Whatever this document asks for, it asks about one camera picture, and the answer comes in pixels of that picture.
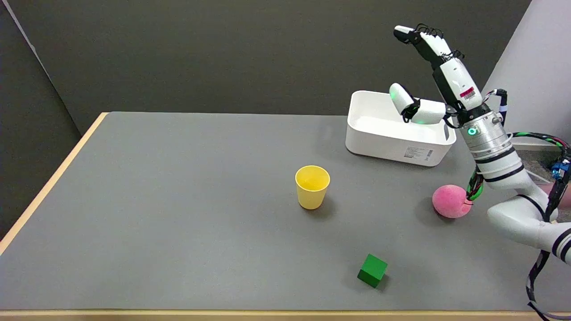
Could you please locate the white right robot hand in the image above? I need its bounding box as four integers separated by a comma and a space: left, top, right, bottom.
389, 25, 491, 126

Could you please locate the yellow plastic cup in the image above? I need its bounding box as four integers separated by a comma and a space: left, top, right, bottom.
295, 165, 331, 210

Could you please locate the white plastic bin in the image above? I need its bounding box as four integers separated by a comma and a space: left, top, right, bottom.
345, 91, 457, 167

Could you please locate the pink foam ball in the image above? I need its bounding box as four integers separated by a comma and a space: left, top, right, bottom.
432, 185, 473, 219

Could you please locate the green wooden cube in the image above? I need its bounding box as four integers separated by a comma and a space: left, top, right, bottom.
357, 254, 388, 288

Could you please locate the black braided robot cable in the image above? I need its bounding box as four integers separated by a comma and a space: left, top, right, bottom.
464, 89, 571, 321

